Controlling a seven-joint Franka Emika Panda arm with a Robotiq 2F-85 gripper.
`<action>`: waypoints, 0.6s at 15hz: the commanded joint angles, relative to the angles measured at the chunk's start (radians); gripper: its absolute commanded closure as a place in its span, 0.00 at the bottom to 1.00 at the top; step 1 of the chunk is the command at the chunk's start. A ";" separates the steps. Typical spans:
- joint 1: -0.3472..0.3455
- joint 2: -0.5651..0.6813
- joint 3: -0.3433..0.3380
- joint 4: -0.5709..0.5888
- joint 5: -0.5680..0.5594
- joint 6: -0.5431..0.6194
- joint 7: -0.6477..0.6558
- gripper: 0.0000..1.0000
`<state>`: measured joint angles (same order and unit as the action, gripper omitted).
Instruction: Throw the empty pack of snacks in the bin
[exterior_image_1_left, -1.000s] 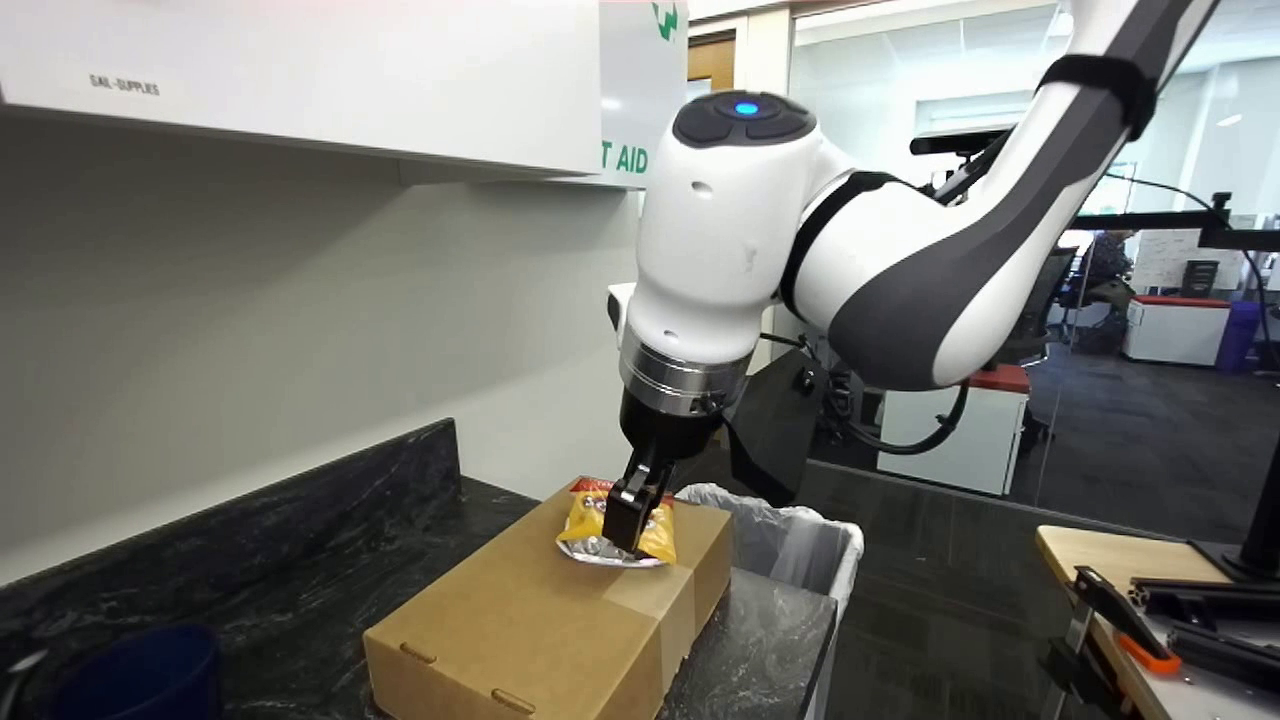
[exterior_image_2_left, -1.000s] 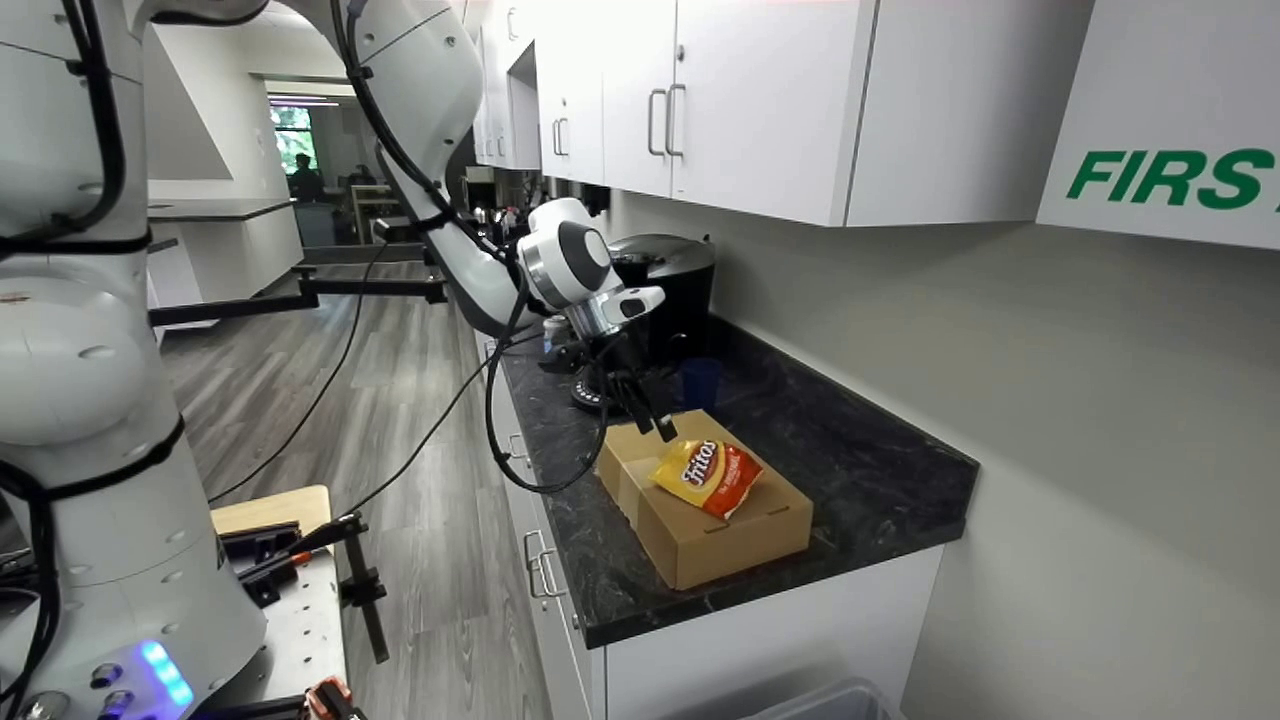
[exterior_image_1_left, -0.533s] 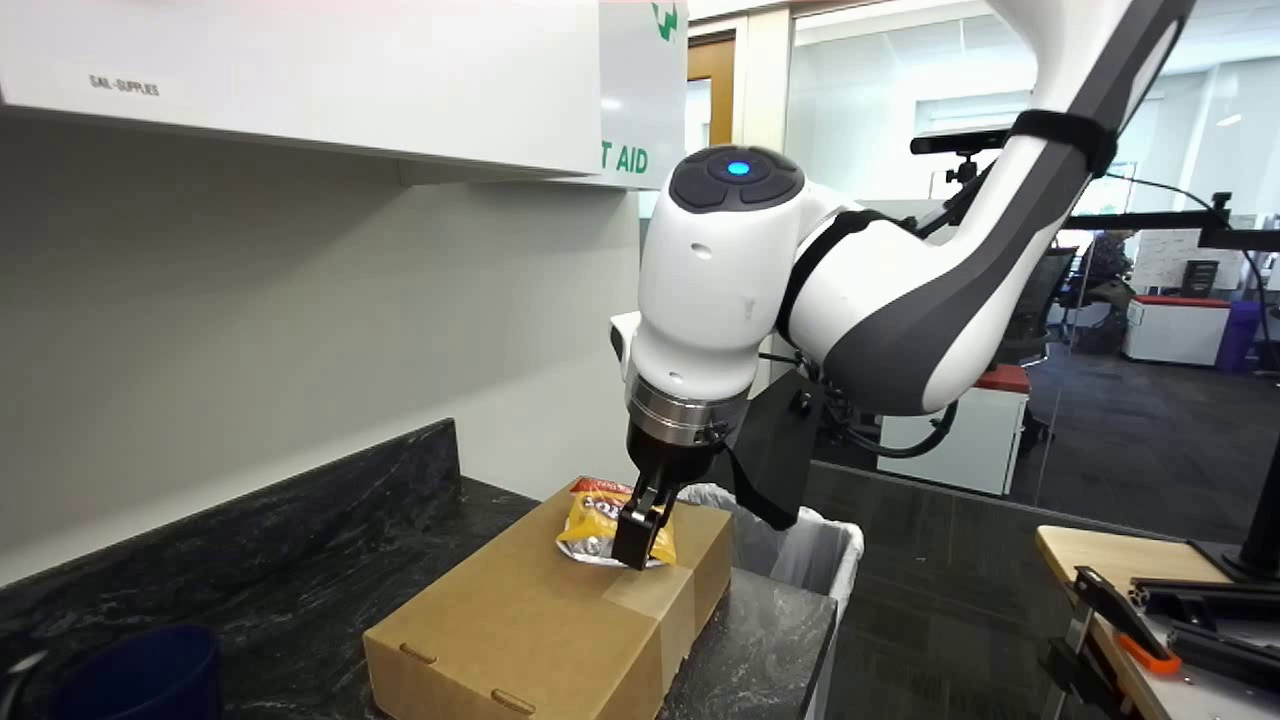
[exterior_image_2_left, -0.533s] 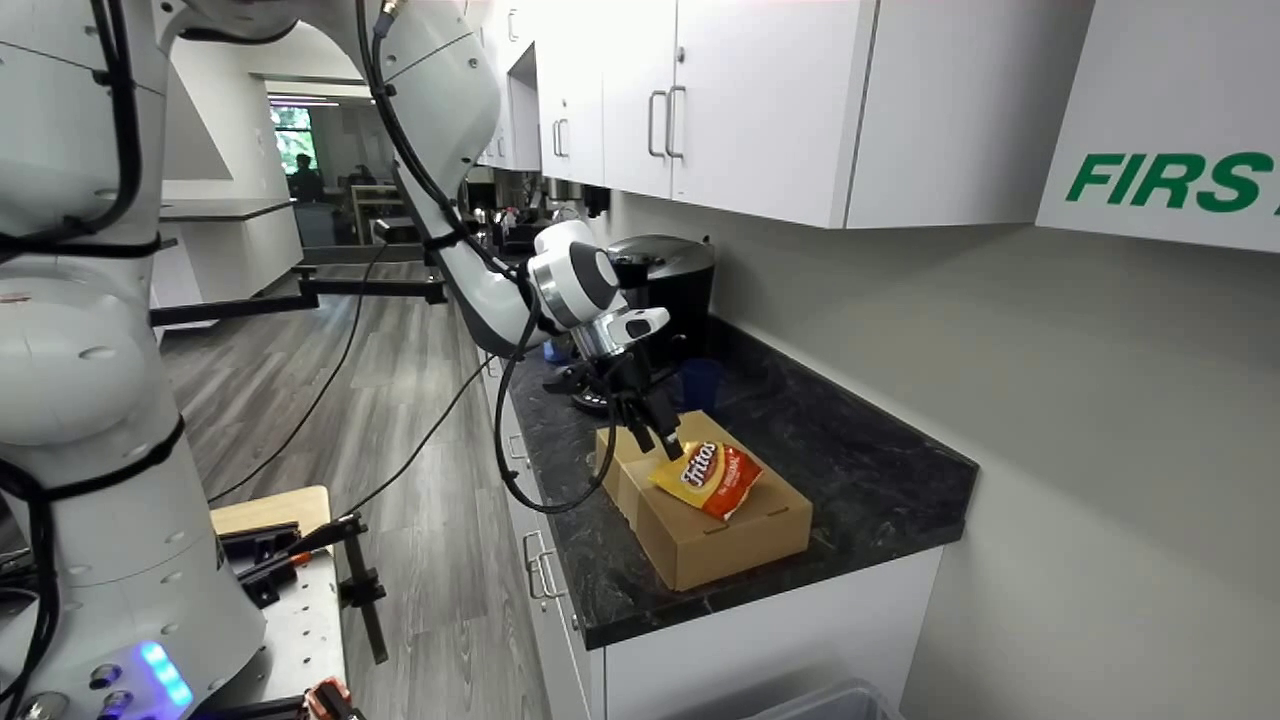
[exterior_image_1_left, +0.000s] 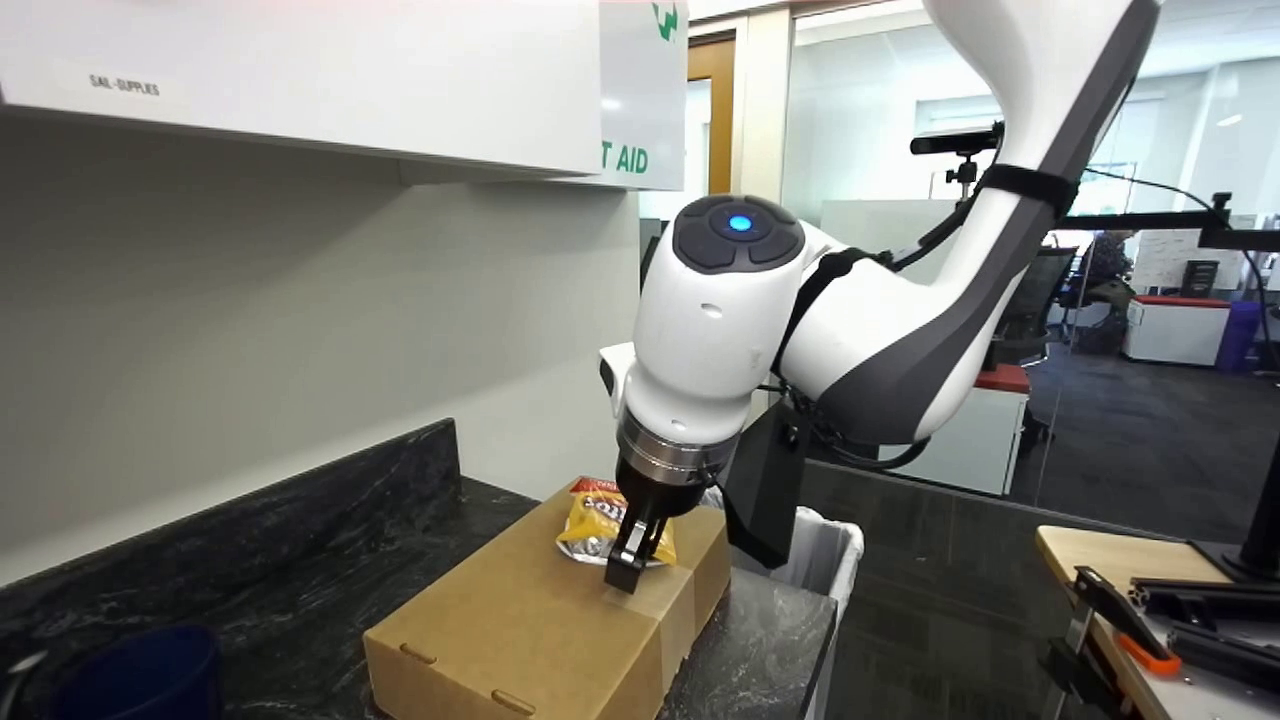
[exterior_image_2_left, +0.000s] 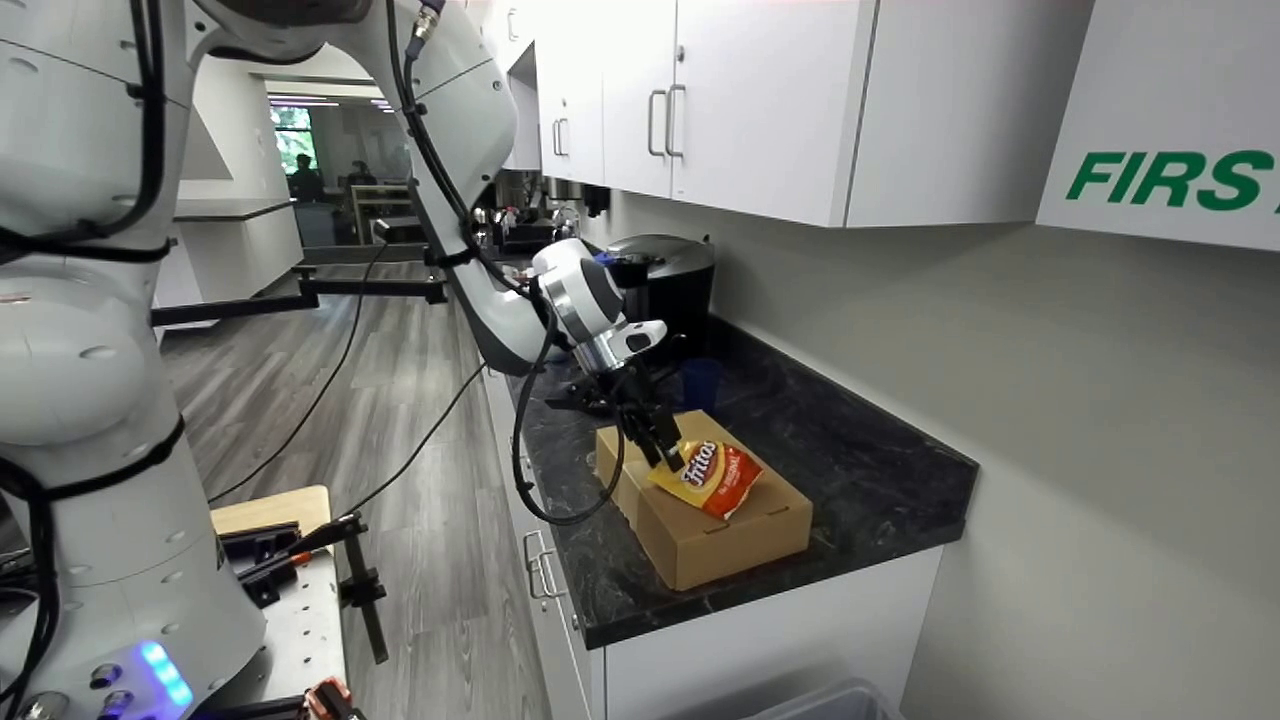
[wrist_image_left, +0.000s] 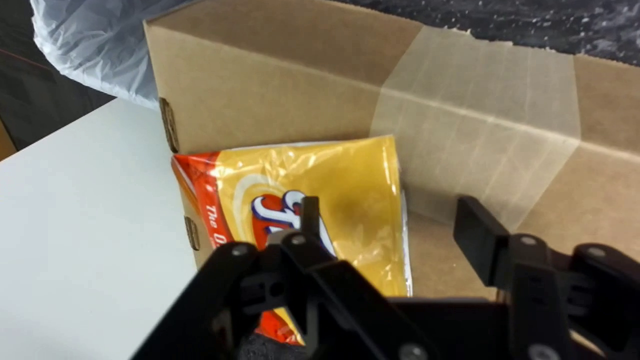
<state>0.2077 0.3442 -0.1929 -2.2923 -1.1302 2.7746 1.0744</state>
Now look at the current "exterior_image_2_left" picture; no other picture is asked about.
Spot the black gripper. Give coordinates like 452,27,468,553
551,354,692,470

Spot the yellow Fritos snack pack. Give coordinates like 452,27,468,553
651,436,766,523

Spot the dark blue cup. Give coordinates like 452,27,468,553
674,354,731,407

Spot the brown cardboard box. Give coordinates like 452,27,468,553
593,407,814,597

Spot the black coffee maker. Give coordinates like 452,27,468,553
613,230,723,362

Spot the dark marble cabinet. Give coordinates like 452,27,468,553
457,265,983,720

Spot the black boom stand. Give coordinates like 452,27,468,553
150,254,457,331

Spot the black clamp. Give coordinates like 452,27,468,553
215,512,390,667

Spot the wooden chair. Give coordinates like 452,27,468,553
342,177,432,249

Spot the light wooden board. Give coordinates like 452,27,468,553
209,478,335,543

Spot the perforated metal table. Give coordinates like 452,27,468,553
194,534,350,720

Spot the distant seated person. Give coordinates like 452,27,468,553
282,150,324,204

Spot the white kitchen island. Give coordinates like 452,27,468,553
157,177,308,313

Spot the white first aid cabinet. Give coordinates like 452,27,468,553
1034,0,1280,254

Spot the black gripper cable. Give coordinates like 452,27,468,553
508,324,632,528

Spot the silver drawer handle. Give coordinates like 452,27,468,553
519,528,562,607

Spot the black floor cable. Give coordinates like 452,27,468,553
202,235,375,512
332,354,494,523

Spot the black boom camera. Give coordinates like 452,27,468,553
365,212,437,253

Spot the red clamp handle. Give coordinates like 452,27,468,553
296,675,367,720

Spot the white upper wall cabinet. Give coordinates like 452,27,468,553
465,0,1095,230

